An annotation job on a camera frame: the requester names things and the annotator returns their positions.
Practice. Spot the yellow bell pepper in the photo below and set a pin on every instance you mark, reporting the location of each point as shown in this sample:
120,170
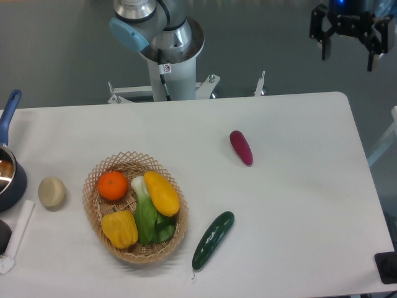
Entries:
120,228

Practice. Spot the woven wicker basket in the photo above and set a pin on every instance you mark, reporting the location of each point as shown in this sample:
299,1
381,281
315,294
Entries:
131,165

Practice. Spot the orange fruit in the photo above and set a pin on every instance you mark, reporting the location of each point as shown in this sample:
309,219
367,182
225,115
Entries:
112,185

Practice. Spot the black device at table edge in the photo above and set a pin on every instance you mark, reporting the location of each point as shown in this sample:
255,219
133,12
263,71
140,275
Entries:
386,265

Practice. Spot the black object at left edge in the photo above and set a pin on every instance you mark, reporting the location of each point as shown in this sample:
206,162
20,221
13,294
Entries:
5,235

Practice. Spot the white frame at right edge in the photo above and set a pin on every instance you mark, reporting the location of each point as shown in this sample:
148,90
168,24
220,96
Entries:
384,142

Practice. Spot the purple sweet potato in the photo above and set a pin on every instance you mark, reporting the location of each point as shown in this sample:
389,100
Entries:
241,147

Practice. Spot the beige round potato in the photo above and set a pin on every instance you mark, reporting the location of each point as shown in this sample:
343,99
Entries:
51,191

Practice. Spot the green bok choy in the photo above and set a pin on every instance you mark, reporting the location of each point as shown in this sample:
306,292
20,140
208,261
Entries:
153,227

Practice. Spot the yellow mango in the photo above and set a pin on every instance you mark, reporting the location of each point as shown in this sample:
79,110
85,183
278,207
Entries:
162,194

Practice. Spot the dark green cucumber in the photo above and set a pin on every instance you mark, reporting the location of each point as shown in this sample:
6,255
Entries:
211,239

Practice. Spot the dark blue saucepan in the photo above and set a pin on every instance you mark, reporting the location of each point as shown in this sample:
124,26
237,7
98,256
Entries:
13,176

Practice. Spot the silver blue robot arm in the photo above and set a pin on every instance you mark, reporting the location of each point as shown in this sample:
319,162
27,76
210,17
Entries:
170,41

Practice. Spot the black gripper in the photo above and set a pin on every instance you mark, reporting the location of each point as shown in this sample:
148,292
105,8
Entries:
353,19

